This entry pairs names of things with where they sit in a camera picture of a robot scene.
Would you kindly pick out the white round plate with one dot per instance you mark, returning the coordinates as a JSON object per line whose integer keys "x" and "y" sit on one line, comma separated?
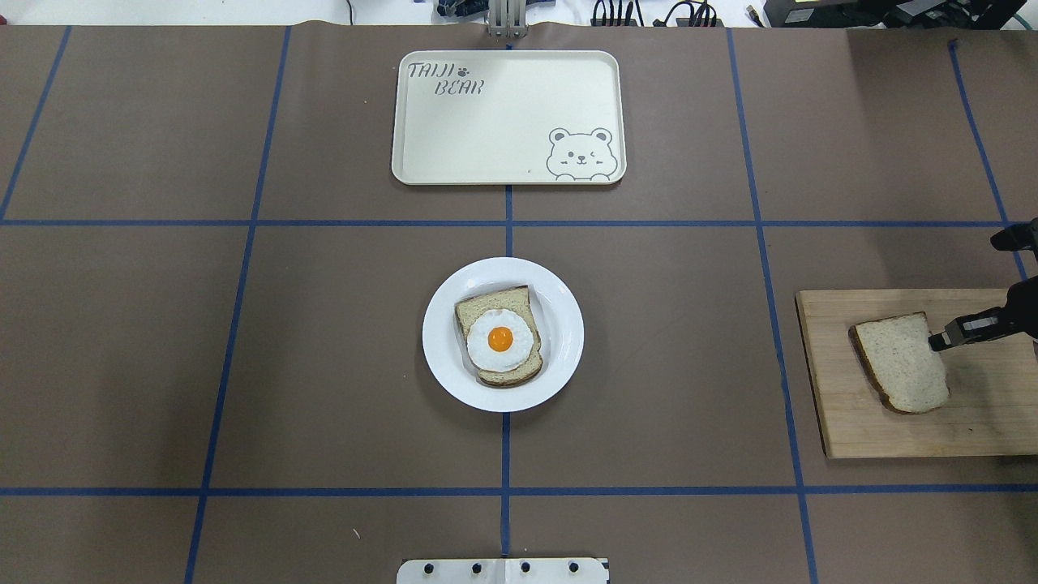
{"x": 556, "y": 313}

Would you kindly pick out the aluminium frame post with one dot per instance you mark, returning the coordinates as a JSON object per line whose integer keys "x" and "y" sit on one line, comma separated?
{"x": 507, "y": 18}

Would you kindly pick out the cream bear serving tray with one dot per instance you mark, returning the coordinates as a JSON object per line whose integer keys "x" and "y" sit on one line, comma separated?
{"x": 508, "y": 117}

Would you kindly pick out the wooden cutting board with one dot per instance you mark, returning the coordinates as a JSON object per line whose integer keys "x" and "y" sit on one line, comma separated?
{"x": 992, "y": 409}

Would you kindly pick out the fried egg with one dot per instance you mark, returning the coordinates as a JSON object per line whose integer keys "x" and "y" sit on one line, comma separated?
{"x": 499, "y": 341}

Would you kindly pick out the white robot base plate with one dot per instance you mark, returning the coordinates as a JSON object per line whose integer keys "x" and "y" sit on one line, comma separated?
{"x": 505, "y": 570}

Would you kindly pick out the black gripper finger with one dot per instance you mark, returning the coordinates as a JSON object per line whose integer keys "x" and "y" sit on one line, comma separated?
{"x": 989, "y": 325}

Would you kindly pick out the bread slice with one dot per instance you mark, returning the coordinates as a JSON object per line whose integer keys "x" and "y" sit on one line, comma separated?
{"x": 908, "y": 375}
{"x": 514, "y": 299}

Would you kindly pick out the bread slice under egg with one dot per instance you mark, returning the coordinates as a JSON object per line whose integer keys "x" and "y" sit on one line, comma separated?
{"x": 514, "y": 299}

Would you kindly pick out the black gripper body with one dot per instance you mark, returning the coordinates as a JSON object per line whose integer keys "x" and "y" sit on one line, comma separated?
{"x": 1018, "y": 311}

